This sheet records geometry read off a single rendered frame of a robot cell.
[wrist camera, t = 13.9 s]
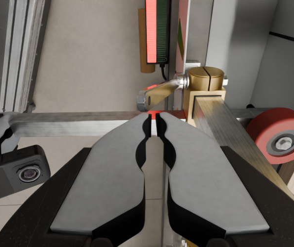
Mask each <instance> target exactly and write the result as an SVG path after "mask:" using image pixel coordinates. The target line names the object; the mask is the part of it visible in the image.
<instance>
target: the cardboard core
mask: <svg viewBox="0 0 294 247"><path fill-rule="evenodd" d="M138 28H139V51H140V71H141V72H142V73H145V74H149V73H153V72H155V64H154V65H147V64H146V29H145V8H140V9H138Z"/></svg>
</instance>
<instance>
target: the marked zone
mask: <svg viewBox="0 0 294 247"><path fill-rule="evenodd" d="M177 41H178V45H179V49H180V53H181V57H182V60H183V55H184V46H183V38H182V30H181V22H180V20H179V28H178V38H177Z"/></svg>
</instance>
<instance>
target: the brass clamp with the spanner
mask: <svg viewBox="0 0 294 247"><path fill-rule="evenodd" d="M188 76H189V86H188V90H186V89H184V97H183V109H182V110H183V111H184V115H185V118H186V123H188V124H190V125H192V126H194V127H196V125H195V122H194V120H193V110H194V101H195V97H202V96H221V98H222V99H223V100H225V95H226V90H225V89H224V87H223V86H225V85H227V81H228V78H227V76H226V75H224V72H223V71H222V70H221V69H219V68H215V67H207V66H203V67H202V66H200V67H194V68H191V69H190V70H188Z"/></svg>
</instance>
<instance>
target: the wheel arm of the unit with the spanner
mask: <svg viewBox="0 0 294 247"><path fill-rule="evenodd" d="M273 108H275V107H270V108H247V109H231V111H232V113H233V114H234V115H235V117H236V118H237V119H238V121H239V122H240V123H241V125H242V126H243V128H244V129H245V130H246V128H247V126H248V125H249V123H250V122H251V121H252V120H253V119H254V118H255V117H256V116H257V115H259V114H261V113H262V112H264V111H266V110H269V109H273ZM160 112H167V113H169V114H171V115H173V116H175V117H177V118H179V119H181V120H182V121H184V122H186V118H185V115H184V111H183V110H162V111H148V112H146V113H148V114H152V129H151V135H157V128H156V113H160ZM141 113H142V112H140V111H110V112H58V113H18V114H17V115H16V116H15V117H14V118H12V119H11V120H10V121H9V122H8V123H9V125H10V128H11V130H12V132H13V134H14V136H15V137H66V136H104V135H106V134H107V133H108V132H110V131H111V130H113V129H114V128H116V127H118V126H120V125H121V124H123V123H125V122H127V121H128V120H130V119H132V118H134V117H136V116H137V115H139V114H141Z"/></svg>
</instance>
